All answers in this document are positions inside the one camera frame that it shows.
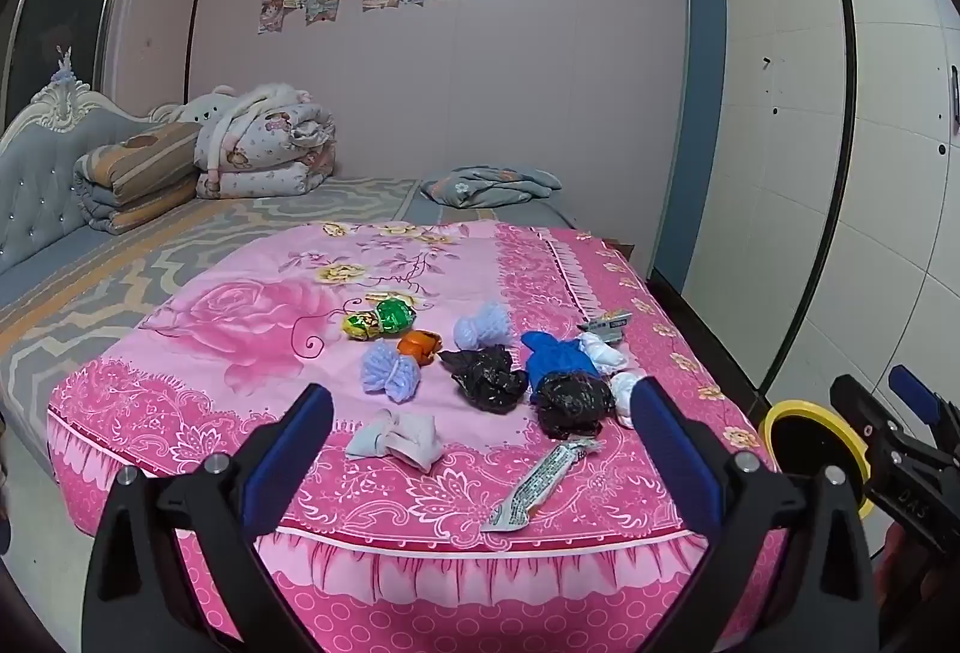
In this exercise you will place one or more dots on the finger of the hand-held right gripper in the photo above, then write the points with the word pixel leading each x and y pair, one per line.
pixel 862 413
pixel 911 390

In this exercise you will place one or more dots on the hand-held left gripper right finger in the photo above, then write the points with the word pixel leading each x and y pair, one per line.
pixel 675 454

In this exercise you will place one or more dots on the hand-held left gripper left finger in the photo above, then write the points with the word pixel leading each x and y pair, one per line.
pixel 296 450

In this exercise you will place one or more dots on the yellow trash bin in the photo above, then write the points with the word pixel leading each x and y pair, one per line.
pixel 780 414

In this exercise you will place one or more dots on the grey white cloth bundle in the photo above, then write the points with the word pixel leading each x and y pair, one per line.
pixel 397 435

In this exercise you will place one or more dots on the black plastic bag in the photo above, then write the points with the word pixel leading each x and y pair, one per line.
pixel 484 383
pixel 570 402

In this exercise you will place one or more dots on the long silver wrapper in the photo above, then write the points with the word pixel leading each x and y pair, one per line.
pixel 536 484

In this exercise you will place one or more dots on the small green grey carton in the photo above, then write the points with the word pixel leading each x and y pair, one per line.
pixel 607 325

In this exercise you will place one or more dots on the green yellow snack wrapper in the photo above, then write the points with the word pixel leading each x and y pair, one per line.
pixel 375 321

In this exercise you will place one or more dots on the blue plastic bag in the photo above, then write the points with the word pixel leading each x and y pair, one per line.
pixel 551 357

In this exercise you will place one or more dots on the orange plastic wrapper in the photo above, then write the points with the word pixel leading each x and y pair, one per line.
pixel 418 345

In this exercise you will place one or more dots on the person's right hand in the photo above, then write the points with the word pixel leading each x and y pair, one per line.
pixel 904 570

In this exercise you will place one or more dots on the pink floral bed sheet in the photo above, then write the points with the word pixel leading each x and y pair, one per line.
pixel 247 323

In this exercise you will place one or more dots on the folded floral quilt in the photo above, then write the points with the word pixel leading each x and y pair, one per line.
pixel 277 143

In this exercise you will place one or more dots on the white and blue wardrobe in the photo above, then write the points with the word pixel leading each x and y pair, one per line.
pixel 787 98

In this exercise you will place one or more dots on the folded striped quilt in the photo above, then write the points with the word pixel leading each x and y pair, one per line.
pixel 135 173

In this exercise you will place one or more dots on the folded grey blanket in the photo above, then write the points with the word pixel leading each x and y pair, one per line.
pixel 487 184

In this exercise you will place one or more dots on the white plush toy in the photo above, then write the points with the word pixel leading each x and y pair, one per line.
pixel 202 109

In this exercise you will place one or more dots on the grey tufted bed headboard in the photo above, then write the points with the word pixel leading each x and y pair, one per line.
pixel 37 188

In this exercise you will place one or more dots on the dark window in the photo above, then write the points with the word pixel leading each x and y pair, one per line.
pixel 67 8

